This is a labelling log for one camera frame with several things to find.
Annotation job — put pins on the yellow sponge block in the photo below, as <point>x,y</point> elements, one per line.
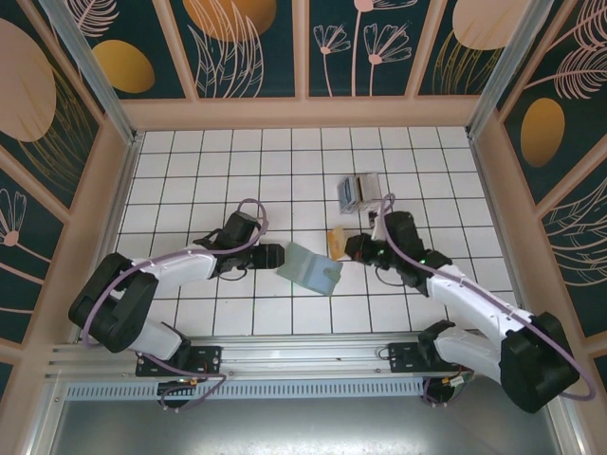
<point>336,237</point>

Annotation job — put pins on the green card holder with sleeves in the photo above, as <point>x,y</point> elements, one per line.
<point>308,270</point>

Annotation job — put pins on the clear plastic card box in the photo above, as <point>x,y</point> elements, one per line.
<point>372,189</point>

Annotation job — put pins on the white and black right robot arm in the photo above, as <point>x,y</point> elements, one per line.
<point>536,369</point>

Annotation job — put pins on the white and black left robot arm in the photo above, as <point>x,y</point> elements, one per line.
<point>137,296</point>

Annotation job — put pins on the blue credit card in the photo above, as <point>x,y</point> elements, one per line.
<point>347,195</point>

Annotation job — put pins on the brown credit card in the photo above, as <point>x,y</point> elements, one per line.
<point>362,189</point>

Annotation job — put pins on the yellow power connector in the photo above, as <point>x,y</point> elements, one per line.
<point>192,381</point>
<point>453,380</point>

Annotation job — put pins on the grey metal sheet panel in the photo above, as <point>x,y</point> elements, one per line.
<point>303,426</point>

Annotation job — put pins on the long aluminium base rail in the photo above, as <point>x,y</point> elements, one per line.
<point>303,353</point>

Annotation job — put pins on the aluminium side rail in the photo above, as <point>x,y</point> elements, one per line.
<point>122,189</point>

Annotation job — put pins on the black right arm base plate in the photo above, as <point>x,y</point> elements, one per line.
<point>403,360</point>

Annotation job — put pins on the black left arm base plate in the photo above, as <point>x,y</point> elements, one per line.
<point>208,360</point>

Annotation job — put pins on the aluminium frame post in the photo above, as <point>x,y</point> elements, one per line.
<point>100,80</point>
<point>509,71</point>

